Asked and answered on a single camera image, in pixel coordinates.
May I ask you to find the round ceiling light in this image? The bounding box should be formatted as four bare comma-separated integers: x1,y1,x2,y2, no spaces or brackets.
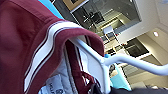
152,31,160,38

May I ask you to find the white bar stool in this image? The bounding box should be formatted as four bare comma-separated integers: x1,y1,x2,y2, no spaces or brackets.
102,26,116,40

